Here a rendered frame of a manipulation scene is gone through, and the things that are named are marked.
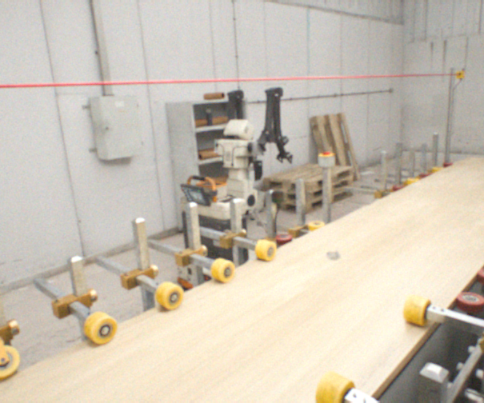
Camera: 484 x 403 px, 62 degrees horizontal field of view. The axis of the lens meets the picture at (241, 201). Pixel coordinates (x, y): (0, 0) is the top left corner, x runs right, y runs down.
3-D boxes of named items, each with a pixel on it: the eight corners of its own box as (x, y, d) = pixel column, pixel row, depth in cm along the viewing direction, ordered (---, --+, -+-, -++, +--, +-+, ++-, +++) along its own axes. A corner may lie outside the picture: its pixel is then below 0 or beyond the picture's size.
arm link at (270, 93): (262, 85, 322) (272, 85, 315) (274, 88, 332) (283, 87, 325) (258, 142, 328) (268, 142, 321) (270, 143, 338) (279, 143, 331)
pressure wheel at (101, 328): (113, 321, 126) (94, 342, 123) (98, 305, 122) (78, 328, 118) (123, 327, 122) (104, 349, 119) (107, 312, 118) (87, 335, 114)
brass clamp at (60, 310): (52, 314, 134) (50, 301, 132) (90, 298, 143) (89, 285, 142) (60, 321, 130) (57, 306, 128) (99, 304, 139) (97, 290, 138)
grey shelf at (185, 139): (178, 232, 499) (165, 102, 460) (230, 214, 560) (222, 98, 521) (202, 239, 468) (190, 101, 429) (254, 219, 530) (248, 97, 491)
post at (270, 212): (269, 279, 214) (265, 190, 202) (274, 277, 216) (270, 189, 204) (274, 281, 211) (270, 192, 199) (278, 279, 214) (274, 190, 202)
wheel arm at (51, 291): (33, 287, 153) (31, 277, 152) (43, 283, 156) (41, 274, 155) (96, 333, 119) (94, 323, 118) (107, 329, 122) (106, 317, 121)
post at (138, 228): (146, 334, 161) (130, 218, 149) (154, 330, 163) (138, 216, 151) (151, 337, 158) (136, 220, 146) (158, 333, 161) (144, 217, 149)
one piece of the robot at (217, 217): (228, 287, 310) (220, 180, 289) (184, 269, 347) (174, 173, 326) (258, 272, 332) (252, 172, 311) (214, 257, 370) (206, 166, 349)
